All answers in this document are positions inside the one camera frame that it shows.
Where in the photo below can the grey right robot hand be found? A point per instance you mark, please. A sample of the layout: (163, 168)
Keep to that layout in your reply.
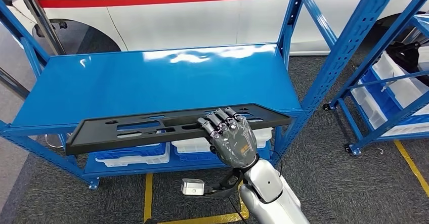
(238, 145)

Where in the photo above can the black plastic plate part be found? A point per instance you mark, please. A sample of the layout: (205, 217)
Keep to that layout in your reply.
(134, 138)

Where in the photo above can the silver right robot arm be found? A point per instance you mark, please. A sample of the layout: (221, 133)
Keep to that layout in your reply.
(268, 195)

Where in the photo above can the large blue metal shelf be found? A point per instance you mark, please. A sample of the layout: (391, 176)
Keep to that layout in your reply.
(134, 81)

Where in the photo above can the translucent plastic bin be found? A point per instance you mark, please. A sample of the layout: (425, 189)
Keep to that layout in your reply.
(191, 145)
(134, 160)

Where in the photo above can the white car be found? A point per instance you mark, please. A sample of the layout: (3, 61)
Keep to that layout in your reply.
(184, 25)

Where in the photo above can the white plastic bin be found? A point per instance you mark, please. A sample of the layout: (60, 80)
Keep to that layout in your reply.
(368, 108)
(405, 88)

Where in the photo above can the blue wheeled metal rack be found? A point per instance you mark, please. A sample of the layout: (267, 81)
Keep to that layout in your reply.
(385, 125)

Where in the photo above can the blue plastic bin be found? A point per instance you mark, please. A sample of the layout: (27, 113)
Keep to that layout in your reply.
(382, 97)

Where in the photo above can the chrome stanchion base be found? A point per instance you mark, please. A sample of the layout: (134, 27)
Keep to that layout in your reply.
(53, 143)

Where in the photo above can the black plastic piece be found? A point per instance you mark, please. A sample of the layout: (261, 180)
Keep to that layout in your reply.
(407, 60)

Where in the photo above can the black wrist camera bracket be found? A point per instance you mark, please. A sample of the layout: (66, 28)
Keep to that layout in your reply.
(228, 185)

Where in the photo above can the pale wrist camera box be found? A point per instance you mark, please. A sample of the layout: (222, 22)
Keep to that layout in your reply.
(192, 187)

